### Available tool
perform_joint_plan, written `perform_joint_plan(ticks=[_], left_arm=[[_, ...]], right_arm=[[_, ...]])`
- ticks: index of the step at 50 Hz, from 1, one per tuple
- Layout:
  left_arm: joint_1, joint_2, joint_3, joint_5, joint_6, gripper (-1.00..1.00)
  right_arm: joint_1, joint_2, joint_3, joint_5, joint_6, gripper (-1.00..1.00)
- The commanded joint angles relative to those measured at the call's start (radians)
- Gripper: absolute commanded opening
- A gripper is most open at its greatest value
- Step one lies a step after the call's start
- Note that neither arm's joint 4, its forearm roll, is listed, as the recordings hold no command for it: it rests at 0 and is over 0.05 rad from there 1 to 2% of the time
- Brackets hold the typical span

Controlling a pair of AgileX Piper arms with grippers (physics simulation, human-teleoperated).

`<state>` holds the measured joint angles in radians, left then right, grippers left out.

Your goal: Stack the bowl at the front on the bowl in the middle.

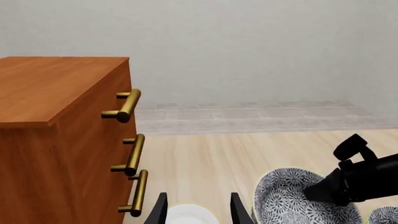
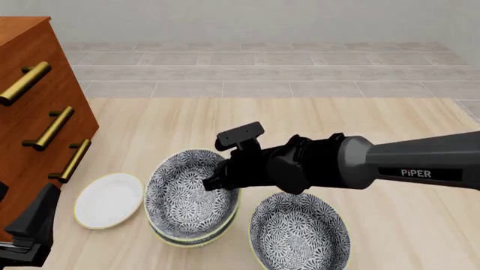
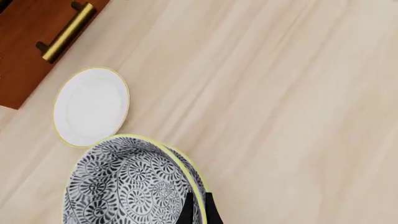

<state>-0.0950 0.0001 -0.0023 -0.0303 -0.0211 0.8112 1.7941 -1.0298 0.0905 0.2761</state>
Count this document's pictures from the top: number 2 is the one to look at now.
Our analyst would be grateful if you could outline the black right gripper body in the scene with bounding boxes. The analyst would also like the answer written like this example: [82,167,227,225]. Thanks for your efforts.
[223,145,272,189]

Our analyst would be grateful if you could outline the brass cabinet handle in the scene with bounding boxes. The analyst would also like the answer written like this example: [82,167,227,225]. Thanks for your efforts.
[47,138,92,185]
[21,106,75,152]
[0,61,52,107]

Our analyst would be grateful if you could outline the white plate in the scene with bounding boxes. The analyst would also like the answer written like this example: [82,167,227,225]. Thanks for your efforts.
[73,171,146,230]

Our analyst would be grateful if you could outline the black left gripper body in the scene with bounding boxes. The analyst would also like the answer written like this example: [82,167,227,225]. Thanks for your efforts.
[0,237,53,269]

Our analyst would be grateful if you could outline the black patterned bowl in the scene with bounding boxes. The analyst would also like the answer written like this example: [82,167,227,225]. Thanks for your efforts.
[248,192,354,270]
[148,208,240,250]
[143,148,242,241]

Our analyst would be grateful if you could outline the wooden cabinet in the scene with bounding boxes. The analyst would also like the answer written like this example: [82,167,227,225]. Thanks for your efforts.
[0,16,101,230]

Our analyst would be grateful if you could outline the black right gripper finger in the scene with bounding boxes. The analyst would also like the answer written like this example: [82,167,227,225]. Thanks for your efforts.
[202,167,232,193]

